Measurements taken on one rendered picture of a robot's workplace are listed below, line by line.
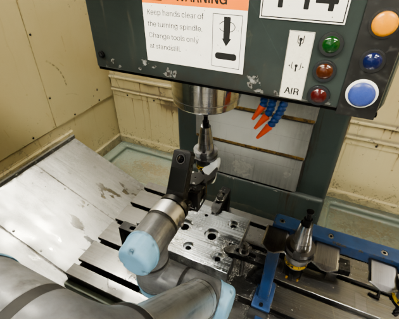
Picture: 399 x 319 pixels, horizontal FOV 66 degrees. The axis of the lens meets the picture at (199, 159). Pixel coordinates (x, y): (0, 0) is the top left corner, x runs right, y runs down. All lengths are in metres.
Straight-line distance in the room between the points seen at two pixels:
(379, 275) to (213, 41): 0.56
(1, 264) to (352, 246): 0.64
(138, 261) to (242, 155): 0.82
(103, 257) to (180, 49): 0.81
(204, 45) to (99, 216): 1.23
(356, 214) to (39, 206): 1.58
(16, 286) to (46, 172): 1.38
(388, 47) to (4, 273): 0.46
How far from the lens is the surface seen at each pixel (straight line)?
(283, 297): 1.03
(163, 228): 0.62
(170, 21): 0.47
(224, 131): 1.27
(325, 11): 0.41
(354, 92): 0.42
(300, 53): 0.42
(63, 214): 1.57
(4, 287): 0.35
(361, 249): 0.76
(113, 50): 0.55
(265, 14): 0.42
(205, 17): 0.45
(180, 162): 0.68
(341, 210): 1.83
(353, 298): 1.09
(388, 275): 0.76
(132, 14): 0.51
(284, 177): 1.32
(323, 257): 0.73
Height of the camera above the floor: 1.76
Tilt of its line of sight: 36 degrees down
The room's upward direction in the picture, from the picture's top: straight up
